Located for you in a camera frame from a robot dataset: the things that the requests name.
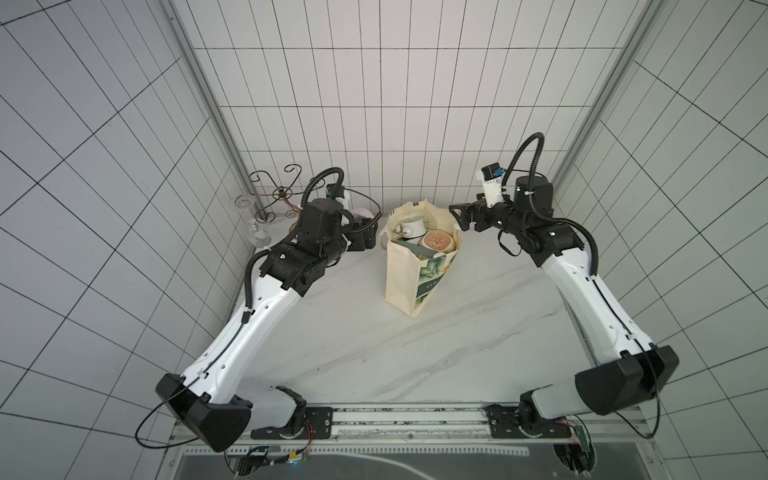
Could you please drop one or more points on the orange cream round clock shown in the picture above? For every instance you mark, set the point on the orange cream round clock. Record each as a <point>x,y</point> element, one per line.
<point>438,241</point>

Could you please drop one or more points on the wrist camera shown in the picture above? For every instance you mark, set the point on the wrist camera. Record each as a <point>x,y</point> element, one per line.
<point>337,192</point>
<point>491,177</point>

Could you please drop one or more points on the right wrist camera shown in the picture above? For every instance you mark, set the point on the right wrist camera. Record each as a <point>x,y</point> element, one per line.
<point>491,177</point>

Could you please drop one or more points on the floral canvas tote bag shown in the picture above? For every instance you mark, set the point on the floral canvas tote bag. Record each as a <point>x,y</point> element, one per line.
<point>413,271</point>

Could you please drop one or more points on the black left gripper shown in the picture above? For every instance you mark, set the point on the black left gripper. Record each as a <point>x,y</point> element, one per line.
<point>365,239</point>

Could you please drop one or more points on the pink round alarm clock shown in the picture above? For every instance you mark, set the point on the pink round alarm clock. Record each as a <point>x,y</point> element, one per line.
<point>362,215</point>

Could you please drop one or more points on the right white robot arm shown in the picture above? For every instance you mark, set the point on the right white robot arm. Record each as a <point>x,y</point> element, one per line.
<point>629,368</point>

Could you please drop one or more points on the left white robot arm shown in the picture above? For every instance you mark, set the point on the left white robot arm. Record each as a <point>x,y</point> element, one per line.
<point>204,397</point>

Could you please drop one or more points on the white twin-bell alarm clock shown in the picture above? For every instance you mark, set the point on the white twin-bell alarm clock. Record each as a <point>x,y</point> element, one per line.
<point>411,228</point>

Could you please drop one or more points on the clear wine glass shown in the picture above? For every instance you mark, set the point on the clear wine glass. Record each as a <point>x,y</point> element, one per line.
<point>250,227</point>

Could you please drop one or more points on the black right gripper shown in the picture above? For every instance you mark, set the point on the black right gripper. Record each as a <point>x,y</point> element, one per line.
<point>477,213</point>

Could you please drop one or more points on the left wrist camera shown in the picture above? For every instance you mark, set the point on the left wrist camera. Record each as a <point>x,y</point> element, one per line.
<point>337,192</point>

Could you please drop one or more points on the copper jewelry stand dark base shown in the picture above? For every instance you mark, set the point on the copper jewelry stand dark base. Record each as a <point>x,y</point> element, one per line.
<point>273,192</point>

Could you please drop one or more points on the aluminium mounting rail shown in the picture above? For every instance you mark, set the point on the aluminium mounting rail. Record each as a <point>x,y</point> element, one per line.
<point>423,423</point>

